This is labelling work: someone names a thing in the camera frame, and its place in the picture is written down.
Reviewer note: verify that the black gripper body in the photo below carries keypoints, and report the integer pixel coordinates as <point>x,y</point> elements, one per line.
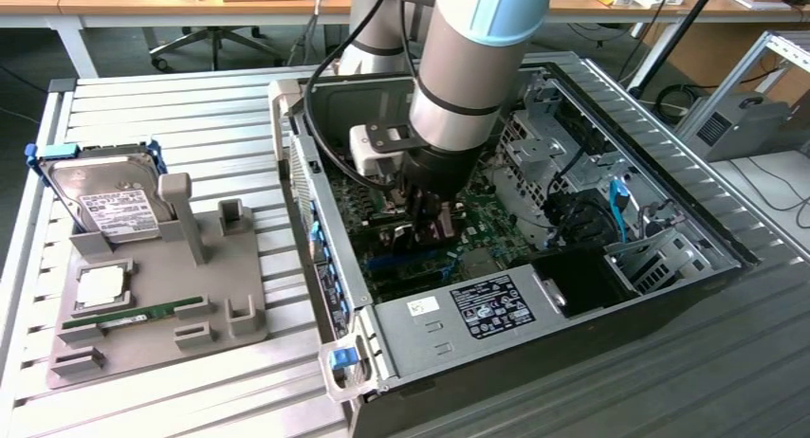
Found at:
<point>443,172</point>

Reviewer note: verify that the graphics card with metal bracket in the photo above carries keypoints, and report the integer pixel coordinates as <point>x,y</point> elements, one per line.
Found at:
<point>373,241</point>

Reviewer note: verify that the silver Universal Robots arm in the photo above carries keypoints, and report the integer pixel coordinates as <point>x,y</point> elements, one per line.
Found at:
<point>468,68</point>

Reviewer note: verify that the CPU socket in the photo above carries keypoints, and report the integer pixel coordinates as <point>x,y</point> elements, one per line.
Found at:
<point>388,201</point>

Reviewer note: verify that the green motherboard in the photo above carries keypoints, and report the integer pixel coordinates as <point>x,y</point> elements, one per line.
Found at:
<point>494,229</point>

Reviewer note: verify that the blue expansion slot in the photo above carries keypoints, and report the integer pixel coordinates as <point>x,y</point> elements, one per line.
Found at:
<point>379,262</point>

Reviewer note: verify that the silver chipset heat sink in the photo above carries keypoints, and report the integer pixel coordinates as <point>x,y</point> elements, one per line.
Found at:
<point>483,262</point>

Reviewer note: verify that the black expansion slot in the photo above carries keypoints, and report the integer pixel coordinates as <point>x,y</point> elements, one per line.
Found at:
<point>411,279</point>

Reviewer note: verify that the silver disk bay cage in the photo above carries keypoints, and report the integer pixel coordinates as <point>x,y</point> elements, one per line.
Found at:
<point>531,149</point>

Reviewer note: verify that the grey power supply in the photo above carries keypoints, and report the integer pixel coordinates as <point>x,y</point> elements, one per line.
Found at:
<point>443,333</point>

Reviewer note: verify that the blue case latch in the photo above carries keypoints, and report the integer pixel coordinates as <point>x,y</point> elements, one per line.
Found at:
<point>341,357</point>

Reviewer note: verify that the silver perforated disk bay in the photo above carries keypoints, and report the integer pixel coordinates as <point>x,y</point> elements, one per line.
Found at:
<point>658,267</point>

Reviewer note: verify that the open black PC case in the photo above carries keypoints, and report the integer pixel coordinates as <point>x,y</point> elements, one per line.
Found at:
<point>570,362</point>

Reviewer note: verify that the grey plastic parts rack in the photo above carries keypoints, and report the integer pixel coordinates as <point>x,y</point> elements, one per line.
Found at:
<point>164,286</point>

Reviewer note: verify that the black office chair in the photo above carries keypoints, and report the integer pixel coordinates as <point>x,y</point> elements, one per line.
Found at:
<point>215,42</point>

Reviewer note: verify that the cluttered wooden desk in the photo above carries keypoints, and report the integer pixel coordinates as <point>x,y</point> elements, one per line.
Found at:
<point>632,11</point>

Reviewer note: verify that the silver hard disk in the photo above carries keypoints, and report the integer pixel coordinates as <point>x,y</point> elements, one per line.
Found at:
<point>113,206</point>

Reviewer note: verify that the black stand pole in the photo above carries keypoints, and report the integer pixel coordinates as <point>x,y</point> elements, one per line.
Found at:
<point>683,25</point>

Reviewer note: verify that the brown wooden panel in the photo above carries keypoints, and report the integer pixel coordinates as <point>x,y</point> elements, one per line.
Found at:
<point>715,54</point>

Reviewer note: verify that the grey control box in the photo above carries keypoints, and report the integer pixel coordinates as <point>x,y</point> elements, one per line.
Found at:
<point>752,130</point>

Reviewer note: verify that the green RAM stick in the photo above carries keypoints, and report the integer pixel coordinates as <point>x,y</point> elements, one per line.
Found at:
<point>127,318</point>

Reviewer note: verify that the silver CPU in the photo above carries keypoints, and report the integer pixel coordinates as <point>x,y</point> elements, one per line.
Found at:
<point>100,288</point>

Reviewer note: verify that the blue disk caddy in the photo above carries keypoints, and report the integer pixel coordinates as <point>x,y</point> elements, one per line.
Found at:
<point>53,152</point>

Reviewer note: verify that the long wooden desk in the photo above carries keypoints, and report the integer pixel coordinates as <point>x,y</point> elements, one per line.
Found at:
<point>127,4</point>

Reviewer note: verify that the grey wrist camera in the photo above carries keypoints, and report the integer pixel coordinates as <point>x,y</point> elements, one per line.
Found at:
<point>373,149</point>

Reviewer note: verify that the aluminium profile frame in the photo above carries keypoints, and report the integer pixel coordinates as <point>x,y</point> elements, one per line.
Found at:
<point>759,49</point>

